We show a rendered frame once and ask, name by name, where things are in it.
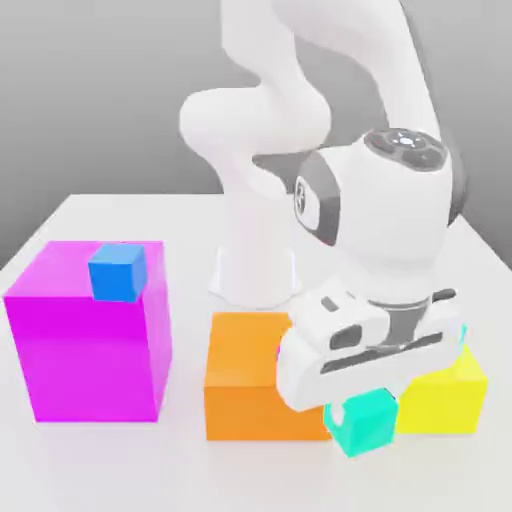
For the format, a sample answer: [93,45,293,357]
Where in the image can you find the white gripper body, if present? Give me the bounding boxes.
[276,314,467,413]

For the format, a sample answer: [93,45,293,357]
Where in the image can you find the small turquoise cube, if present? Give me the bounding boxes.
[322,386,400,459]

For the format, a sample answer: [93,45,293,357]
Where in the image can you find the small blue cube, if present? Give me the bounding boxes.
[87,243,148,304]

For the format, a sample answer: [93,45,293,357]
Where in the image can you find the large orange box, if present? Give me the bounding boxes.
[203,311,334,442]

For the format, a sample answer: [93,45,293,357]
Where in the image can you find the large yellow box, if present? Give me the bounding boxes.
[393,343,490,436]

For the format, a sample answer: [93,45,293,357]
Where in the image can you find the large magenta box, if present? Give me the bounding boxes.
[2,239,174,424]

